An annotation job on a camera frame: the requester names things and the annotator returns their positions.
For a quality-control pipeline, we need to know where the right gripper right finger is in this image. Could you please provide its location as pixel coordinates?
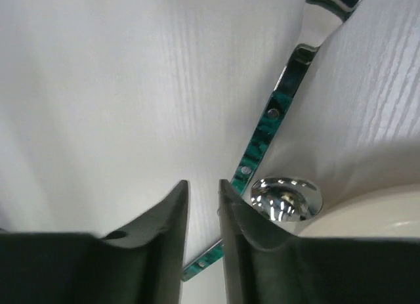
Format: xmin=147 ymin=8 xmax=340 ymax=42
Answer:
xmin=219 ymin=179 xmax=419 ymax=303

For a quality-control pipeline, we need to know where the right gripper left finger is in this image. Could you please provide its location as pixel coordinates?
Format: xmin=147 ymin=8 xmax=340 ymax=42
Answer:
xmin=1 ymin=180 xmax=189 ymax=303

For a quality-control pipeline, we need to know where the green handled spoon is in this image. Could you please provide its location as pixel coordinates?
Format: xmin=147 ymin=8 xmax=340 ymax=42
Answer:
xmin=182 ymin=177 xmax=324 ymax=282

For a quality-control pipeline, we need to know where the green handled fork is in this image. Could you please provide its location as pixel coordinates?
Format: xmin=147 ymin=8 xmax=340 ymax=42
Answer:
xmin=231 ymin=0 xmax=362 ymax=195

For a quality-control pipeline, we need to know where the cream round plate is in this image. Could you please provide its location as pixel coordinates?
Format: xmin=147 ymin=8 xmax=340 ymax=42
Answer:
xmin=299 ymin=185 xmax=419 ymax=238

